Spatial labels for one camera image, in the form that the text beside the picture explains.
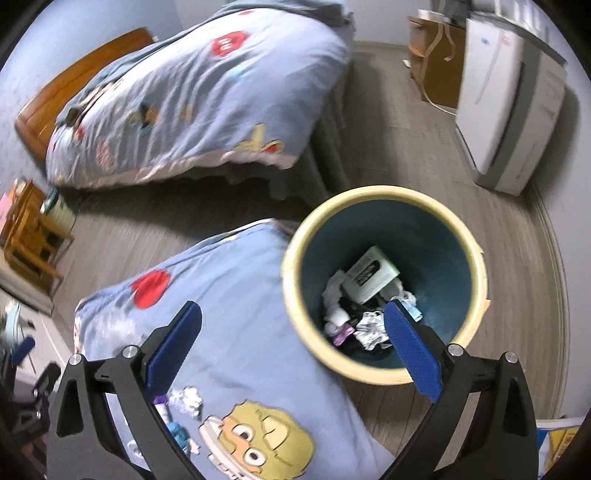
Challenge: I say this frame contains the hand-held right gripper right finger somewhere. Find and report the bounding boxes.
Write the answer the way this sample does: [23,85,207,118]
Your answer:
[382,298,539,480]

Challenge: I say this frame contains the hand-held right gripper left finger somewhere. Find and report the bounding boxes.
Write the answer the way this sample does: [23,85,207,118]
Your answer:
[46,300,204,480]

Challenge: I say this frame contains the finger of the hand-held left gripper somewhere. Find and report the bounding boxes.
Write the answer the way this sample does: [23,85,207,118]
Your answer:
[31,363,62,398]
[13,336,37,368]

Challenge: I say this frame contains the white printed paper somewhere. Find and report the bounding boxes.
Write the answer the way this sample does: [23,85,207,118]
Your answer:
[355,310,394,349]

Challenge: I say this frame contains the blue wrapper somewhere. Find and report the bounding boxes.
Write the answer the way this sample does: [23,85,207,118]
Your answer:
[397,291,423,322]

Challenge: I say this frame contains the white green carton box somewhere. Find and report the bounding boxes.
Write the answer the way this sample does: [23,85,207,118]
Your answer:
[342,246,402,305]

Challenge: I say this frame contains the white tissue wad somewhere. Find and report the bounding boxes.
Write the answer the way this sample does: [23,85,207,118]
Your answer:
[322,271,352,334]

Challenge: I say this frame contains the yellow rimmed teal trash bin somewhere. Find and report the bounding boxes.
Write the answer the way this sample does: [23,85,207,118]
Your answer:
[281,185,490,387]

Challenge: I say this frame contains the crumpled white tissue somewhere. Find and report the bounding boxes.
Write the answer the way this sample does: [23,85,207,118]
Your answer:
[168,385,204,419]

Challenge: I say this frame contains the purple capped white tube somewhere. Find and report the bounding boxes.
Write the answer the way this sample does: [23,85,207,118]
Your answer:
[152,394,174,424]

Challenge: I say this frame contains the black plastic scraps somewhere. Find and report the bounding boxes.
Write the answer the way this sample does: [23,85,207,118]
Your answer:
[341,298,393,361]

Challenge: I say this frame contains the blue cartoon printed blanket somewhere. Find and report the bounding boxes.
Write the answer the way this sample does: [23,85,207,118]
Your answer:
[74,218,398,480]

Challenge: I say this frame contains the small blue packet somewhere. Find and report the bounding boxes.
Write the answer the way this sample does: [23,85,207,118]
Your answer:
[166,422,190,456]

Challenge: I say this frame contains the wooden stool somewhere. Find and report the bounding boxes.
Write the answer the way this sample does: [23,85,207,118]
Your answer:
[0,180,75,296]

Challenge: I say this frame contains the white green canister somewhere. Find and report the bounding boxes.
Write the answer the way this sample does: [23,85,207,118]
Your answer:
[41,189,77,230]

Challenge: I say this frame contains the yellow printed bag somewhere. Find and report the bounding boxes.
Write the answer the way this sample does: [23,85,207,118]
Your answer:
[536,415,583,479]

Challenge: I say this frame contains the bed with grey skirt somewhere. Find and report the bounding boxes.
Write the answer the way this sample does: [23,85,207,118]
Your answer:
[189,23,357,204]

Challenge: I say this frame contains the far bed with cartoon quilt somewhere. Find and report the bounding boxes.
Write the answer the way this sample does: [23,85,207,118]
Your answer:
[45,0,350,189]

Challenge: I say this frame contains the white air purifier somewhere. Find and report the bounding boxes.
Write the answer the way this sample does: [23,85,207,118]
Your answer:
[455,11,568,197]

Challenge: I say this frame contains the wooden headboard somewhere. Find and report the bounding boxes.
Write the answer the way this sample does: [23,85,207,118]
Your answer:
[15,28,156,162]

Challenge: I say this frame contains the wooden cabinet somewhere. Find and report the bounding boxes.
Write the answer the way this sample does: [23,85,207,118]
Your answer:
[407,16,467,110]

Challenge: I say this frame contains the plain blue blanket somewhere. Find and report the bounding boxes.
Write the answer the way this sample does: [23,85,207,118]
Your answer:
[222,0,356,27]

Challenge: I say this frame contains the white cable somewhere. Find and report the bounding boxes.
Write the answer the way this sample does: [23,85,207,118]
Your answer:
[422,21,459,114]

